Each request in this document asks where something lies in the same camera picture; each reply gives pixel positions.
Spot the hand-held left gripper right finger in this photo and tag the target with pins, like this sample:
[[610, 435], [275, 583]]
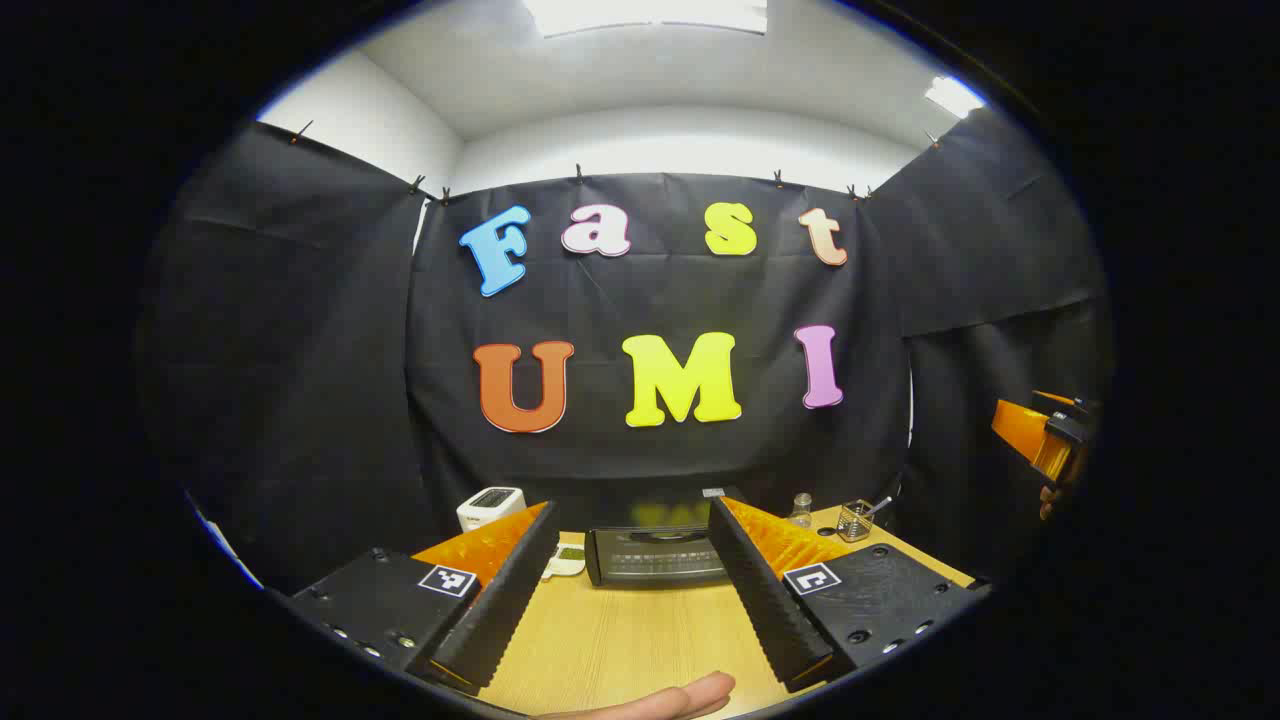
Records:
[[765, 600]]

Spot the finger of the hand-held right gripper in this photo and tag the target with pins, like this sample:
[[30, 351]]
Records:
[[1025, 430]]

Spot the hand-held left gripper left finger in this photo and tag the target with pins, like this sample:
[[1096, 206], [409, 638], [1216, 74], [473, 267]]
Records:
[[510, 600]]

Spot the black electric oven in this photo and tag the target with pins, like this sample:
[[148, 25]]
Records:
[[650, 560]]

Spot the white divided seasoning dish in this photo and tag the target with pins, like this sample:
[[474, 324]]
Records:
[[566, 562]]

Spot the white toaster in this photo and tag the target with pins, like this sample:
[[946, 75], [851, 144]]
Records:
[[488, 508]]

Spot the clear glass bottle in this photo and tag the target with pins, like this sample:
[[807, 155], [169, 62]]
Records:
[[800, 512]]

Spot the metal mesh holder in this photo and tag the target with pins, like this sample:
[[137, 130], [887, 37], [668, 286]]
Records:
[[853, 522]]

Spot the metal spoon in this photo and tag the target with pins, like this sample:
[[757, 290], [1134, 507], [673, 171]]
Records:
[[880, 506]]

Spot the black backdrop cloth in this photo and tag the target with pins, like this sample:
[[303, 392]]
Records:
[[300, 350]]

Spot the small ceiling light panel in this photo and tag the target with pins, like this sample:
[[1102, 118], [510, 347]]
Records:
[[953, 96]]

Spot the large ceiling light panel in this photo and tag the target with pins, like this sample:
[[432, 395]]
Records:
[[650, 14]]

